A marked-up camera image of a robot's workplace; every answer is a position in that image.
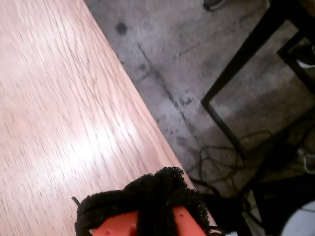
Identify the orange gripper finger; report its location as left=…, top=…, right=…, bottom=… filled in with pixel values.
left=124, top=166, right=211, bottom=236
left=74, top=189, right=153, bottom=236

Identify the white round chair seat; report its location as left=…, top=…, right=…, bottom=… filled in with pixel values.
left=283, top=200, right=315, bottom=236

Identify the black shoe white sole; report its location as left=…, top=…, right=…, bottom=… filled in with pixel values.
left=294, top=44, right=315, bottom=69

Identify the dark shoe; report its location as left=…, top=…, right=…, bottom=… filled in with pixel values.
left=203, top=0, right=226, bottom=11

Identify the black floor cable tangle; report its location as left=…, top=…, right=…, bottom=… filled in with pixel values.
left=187, top=131, right=274, bottom=197

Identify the white cable with plug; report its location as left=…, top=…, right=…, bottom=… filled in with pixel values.
left=298, top=148, right=315, bottom=174

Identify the black metal frame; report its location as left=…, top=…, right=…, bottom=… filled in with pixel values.
left=201, top=0, right=315, bottom=162
left=277, top=30, right=315, bottom=96

